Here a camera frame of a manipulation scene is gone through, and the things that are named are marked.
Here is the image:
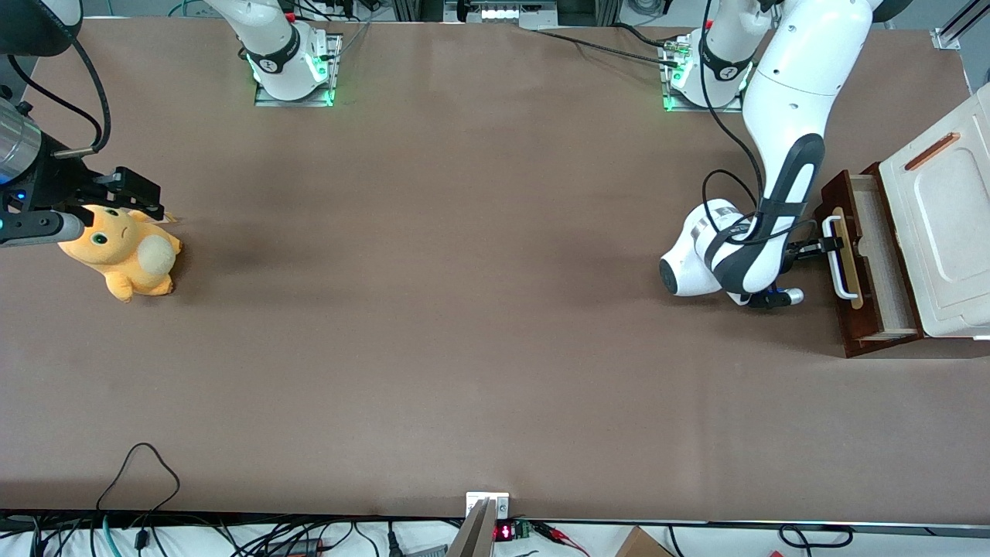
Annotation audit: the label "grey wedge-shaped mount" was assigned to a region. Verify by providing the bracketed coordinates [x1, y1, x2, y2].
[445, 499, 496, 557]

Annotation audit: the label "white drawer handle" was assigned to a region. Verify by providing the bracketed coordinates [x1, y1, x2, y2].
[821, 215, 861, 300]

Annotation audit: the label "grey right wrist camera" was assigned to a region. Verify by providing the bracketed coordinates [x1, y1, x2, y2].
[0, 209, 86, 248]

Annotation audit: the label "red clip test leads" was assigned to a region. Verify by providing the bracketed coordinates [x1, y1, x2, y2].
[532, 521, 590, 555]

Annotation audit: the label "thin black looped cable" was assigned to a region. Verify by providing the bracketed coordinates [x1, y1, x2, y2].
[94, 443, 182, 552]

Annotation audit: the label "orange plush toy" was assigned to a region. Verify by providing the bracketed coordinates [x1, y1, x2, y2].
[58, 203, 184, 304]

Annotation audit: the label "white metal bracket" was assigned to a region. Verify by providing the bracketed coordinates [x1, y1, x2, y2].
[466, 492, 510, 521]

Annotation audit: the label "tan wooden handle backplate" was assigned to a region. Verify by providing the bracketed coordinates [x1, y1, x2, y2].
[831, 206, 865, 310]

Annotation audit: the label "aluminium frame profile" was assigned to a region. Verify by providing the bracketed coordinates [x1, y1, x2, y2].
[932, 0, 990, 51]

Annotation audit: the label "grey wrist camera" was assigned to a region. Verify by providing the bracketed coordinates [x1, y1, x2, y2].
[0, 209, 86, 248]
[746, 288, 805, 310]

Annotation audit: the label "dark wooden drawer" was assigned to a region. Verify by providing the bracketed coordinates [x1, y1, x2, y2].
[814, 170, 925, 345]

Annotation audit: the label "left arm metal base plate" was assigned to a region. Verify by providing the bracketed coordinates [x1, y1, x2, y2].
[664, 35, 745, 114]

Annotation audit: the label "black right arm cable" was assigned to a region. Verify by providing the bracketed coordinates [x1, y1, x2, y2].
[6, 35, 113, 159]

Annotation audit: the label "brown cardboard piece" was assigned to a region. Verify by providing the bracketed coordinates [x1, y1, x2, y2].
[615, 526, 674, 557]

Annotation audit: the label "white drawer cabinet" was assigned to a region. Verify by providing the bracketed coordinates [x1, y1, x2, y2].
[843, 81, 990, 358]

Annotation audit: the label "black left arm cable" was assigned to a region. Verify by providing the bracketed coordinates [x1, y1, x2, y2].
[700, 0, 821, 248]

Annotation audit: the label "white lit power strip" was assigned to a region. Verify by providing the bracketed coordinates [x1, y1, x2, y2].
[445, 0, 559, 26]

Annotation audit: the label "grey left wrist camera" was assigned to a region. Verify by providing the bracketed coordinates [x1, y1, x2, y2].
[746, 288, 805, 310]

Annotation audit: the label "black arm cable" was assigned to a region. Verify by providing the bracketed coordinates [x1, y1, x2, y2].
[6, 35, 113, 159]
[700, 0, 821, 248]

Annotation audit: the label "thick black coiled cable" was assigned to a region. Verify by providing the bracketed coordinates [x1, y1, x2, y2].
[777, 525, 855, 548]

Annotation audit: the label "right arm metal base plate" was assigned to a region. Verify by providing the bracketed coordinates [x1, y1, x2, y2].
[255, 32, 343, 108]

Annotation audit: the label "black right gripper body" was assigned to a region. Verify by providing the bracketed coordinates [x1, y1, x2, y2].
[0, 138, 105, 217]

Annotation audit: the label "black cable across table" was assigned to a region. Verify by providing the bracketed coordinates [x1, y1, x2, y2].
[520, 23, 681, 69]

